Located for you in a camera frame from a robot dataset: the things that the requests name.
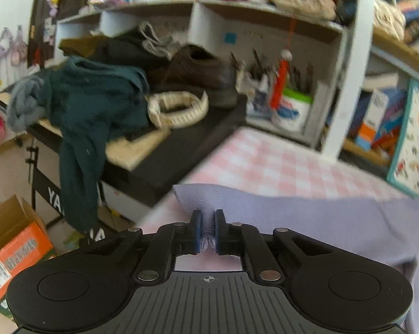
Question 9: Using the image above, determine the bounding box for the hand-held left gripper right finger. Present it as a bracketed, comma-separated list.
[214, 210, 330, 283]

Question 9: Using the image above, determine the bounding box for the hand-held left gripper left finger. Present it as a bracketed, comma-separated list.
[81, 210, 203, 283]

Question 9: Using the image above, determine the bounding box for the lavender sweatshirt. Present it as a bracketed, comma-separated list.
[173, 183, 419, 334]

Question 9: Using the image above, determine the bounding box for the pink checked tablecloth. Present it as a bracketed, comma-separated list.
[136, 127, 413, 272]

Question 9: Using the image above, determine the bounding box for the black electronic keyboard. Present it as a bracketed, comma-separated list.
[27, 94, 248, 207]

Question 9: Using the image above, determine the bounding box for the wooden board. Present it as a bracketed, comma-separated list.
[39, 118, 172, 170]

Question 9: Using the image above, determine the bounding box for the cream woven belt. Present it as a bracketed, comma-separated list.
[145, 90, 209, 129]

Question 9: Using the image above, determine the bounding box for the white pen holder cup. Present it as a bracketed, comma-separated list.
[272, 89, 315, 132]

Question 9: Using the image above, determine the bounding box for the black keyboard stand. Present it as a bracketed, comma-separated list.
[25, 143, 107, 239]

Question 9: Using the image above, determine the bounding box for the dark green cloth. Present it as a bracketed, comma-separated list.
[44, 56, 151, 233]

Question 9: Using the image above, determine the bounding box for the red tassel ornament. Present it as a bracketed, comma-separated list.
[269, 17, 294, 111]

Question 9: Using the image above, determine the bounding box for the cardboard box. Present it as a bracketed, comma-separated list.
[0, 195, 56, 308]

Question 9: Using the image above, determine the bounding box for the orange white box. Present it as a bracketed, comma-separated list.
[354, 89, 390, 151]

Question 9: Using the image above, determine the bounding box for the black cloth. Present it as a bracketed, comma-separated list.
[89, 30, 168, 71]

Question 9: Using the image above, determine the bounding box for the grey white cloth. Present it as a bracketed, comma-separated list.
[138, 21, 183, 60]

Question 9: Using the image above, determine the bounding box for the white shelf unit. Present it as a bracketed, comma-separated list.
[56, 0, 377, 154]

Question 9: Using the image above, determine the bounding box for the teal picture book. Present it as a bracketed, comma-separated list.
[386, 78, 419, 198]

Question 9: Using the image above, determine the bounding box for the wooden bookshelf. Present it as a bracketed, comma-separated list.
[341, 24, 419, 178]

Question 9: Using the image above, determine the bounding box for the cream knit bag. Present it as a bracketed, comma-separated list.
[374, 0, 407, 41]

